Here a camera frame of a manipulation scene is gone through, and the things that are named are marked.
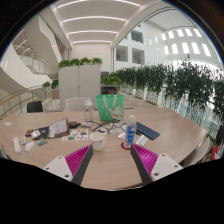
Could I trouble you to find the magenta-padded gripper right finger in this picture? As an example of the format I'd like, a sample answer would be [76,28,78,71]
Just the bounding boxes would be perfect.
[129,143,184,185]

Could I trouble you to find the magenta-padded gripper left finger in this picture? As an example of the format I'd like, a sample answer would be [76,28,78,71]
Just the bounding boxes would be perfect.
[43,143,95,187]

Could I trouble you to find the clear blue-label water bottle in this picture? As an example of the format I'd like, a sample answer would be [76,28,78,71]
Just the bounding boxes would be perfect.
[124,114,138,149]

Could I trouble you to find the white paper packet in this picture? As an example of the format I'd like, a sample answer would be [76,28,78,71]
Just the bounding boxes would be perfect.
[135,134,149,147]

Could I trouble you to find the colourful sticker sheet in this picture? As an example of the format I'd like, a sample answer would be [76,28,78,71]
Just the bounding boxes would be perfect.
[60,129,90,142]

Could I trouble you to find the dark blue keyboard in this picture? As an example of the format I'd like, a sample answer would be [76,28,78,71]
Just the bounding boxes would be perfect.
[135,121,161,141]

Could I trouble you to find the silver foil packet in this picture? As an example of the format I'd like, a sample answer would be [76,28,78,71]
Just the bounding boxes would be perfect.
[30,129,42,140]

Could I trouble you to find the black power adapter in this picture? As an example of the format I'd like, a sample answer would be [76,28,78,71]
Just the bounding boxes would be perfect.
[68,121,82,130]

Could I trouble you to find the white cup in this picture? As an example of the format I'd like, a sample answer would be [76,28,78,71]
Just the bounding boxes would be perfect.
[88,131,109,152]

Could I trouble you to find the white power strip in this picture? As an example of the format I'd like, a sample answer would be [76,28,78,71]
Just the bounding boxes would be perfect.
[12,136,22,155]

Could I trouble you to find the black and red chair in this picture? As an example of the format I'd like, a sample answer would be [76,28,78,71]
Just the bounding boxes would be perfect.
[209,124,224,162]

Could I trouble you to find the clear shaker bottle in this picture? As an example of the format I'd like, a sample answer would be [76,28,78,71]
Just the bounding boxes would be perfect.
[83,97,94,124]

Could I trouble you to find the green tote bag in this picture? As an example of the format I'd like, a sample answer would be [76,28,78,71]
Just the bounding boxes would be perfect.
[95,93,125,122]

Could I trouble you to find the glass railing with wooden handrail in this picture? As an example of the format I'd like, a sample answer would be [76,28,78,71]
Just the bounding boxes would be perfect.
[0,84,44,119]

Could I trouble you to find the small potted plants group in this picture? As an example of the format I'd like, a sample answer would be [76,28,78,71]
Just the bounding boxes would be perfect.
[41,78,60,100]

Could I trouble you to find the row of green hedge plants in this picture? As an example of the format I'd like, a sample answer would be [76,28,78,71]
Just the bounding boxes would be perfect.
[109,59,224,129]

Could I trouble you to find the white cabinet with plants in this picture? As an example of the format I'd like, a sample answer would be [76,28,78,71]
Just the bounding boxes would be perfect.
[57,56,104,109]

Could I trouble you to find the low planter with plants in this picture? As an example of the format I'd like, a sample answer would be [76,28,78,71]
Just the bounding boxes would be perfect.
[100,75,122,96]

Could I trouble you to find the ceiling light strips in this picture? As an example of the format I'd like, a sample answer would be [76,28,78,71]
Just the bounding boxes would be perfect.
[56,0,141,46]

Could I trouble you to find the black cable bundle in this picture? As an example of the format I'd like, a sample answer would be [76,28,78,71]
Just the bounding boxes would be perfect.
[88,120,129,134]

